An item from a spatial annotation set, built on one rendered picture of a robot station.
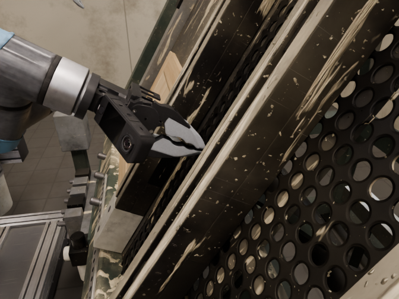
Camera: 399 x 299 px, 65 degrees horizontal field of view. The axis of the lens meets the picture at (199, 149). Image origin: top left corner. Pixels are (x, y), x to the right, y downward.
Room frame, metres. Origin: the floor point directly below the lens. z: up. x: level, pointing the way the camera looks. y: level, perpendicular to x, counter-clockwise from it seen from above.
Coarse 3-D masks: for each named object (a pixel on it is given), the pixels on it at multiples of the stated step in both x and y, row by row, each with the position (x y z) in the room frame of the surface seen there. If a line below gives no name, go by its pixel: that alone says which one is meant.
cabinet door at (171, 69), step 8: (168, 56) 1.03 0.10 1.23; (168, 64) 0.98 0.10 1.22; (176, 64) 0.89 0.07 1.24; (160, 72) 1.02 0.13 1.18; (168, 72) 0.92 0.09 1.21; (176, 72) 0.84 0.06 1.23; (160, 80) 0.98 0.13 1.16; (168, 80) 0.88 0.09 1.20; (152, 88) 1.01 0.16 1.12; (160, 88) 0.92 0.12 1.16; (168, 88) 0.84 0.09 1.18; (160, 96) 0.88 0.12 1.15; (120, 160) 0.91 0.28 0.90; (120, 168) 0.86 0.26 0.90; (120, 176) 0.81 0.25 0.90
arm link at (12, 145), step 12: (0, 108) 0.40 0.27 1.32; (12, 108) 0.40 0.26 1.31; (24, 108) 0.42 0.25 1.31; (36, 108) 0.46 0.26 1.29; (48, 108) 0.49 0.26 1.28; (0, 120) 0.40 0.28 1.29; (12, 120) 0.41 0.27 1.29; (24, 120) 0.43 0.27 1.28; (36, 120) 0.47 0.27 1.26; (0, 132) 0.40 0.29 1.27; (12, 132) 0.42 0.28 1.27; (0, 144) 0.41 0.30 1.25; (12, 144) 0.43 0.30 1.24
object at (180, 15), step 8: (184, 0) 1.14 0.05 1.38; (192, 0) 1.15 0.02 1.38; (176, 8) 1.18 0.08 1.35; (184, 8) 1.14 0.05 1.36; (176, 16) 1.14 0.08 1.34; (184, 16) 1.14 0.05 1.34; (176, 24) 1.14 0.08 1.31; (184, 24) 1.14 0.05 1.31; (168, 32) 1.13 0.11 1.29; (176, 32) 1.14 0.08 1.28; (168, 40) 1.13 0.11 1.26; (160, 48) 1.12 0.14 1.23; (168, 48) 1.13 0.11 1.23; (160, 56) 1.12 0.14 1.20; (152, 64) 1.12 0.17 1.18; (160, 64) 1.12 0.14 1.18; (152, 72) 1.12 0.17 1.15; (144, 80) 1.11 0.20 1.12; (152, 80) 1.12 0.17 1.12; (144, 96) 1.11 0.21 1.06
